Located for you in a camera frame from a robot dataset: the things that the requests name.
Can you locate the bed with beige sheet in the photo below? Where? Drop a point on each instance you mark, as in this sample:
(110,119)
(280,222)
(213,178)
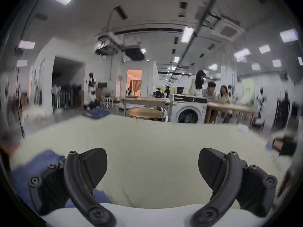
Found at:
(151,145)

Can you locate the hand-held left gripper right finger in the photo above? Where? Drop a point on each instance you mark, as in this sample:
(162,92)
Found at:
(227,185)

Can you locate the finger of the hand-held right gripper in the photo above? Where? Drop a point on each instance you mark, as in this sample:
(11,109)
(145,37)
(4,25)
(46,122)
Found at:
(287,146)

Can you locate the white humanoid robot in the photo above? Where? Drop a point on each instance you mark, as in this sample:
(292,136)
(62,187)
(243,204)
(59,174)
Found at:
(261,100)
(91,91)

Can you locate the white washing machine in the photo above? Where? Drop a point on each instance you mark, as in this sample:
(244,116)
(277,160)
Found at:
(189,110)

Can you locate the dark blue shirt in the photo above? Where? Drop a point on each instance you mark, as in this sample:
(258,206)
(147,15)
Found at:
(37,164)

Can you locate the round wooden table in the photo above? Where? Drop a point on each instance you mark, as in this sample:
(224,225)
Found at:
(144,113)

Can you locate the folded dark blue garment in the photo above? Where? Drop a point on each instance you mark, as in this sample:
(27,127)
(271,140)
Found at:
(95,113)

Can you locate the white folding chair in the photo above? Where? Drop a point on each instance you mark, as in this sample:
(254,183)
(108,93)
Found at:
(107,99)

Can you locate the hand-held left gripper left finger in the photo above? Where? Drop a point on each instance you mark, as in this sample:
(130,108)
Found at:
(78,188)

